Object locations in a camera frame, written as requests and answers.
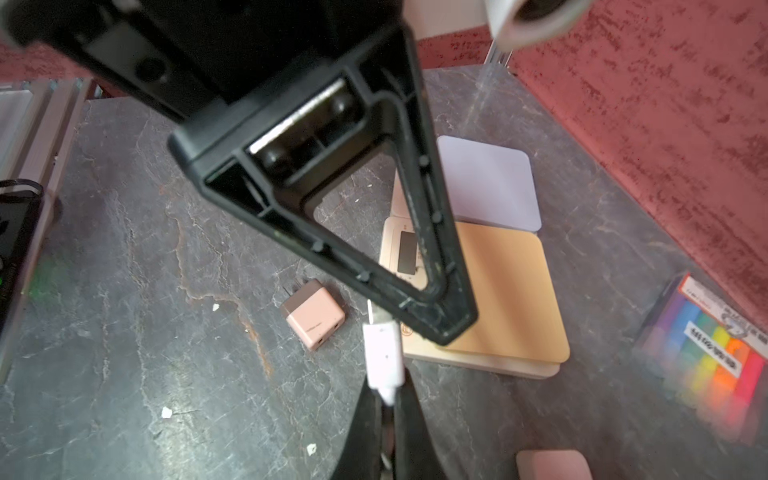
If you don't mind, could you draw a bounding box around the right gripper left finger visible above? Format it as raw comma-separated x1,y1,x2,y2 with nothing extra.
331,380,384,480

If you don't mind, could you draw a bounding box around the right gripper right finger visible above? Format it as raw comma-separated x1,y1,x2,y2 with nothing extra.
393,370,447,480

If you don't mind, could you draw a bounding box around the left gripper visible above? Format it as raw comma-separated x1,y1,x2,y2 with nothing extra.
1,1,403,122

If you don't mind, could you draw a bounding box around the white charging cable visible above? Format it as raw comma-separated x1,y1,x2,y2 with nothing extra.
362,299,406,408

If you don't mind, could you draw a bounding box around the yellow kitchen scale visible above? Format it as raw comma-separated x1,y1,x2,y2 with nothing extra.
401,222,570,380

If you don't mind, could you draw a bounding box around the lavender kitchen scale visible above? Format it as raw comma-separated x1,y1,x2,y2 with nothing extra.
437,135,542,233

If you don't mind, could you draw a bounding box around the pink power strip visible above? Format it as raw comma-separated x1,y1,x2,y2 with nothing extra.
516,450,593,480

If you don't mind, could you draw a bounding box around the pink USB charger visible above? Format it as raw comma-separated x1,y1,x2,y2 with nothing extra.
280,279,346,351

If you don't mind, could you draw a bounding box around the colourful sticky flags pack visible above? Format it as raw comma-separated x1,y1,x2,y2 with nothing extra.
634,272,767,445

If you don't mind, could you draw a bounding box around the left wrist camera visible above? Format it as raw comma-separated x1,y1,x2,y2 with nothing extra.
401,0,595,52

